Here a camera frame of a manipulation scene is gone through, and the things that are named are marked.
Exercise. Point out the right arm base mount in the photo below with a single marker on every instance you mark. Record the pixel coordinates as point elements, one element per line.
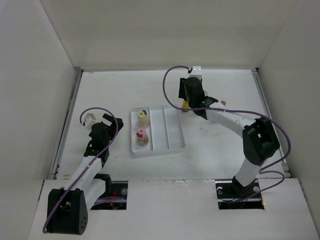
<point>231,196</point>

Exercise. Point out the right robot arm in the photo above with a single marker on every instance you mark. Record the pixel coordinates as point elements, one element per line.
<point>259,139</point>

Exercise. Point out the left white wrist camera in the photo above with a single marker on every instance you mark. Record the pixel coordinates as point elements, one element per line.
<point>89,121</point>

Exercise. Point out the pink-lid spice bottle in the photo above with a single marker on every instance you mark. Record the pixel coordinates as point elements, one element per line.
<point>142,138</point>

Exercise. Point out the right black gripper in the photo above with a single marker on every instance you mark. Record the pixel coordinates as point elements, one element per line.
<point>182,94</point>

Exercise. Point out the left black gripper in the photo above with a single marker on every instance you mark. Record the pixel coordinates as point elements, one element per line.
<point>112,129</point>

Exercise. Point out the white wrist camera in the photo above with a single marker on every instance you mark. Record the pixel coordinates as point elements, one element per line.
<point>89,121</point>
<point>195,72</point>

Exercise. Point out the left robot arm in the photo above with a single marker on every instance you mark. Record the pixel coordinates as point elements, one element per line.
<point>68,206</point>

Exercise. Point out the yellow-lid spice bottle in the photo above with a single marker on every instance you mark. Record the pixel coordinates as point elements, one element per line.
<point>143,119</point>

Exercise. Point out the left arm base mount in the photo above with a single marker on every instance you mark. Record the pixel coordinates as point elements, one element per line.
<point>114,198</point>

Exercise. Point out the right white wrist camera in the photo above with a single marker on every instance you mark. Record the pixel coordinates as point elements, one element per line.
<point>195,72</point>

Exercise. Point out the white three-compartment tray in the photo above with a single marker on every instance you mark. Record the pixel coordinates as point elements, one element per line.
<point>165,132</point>

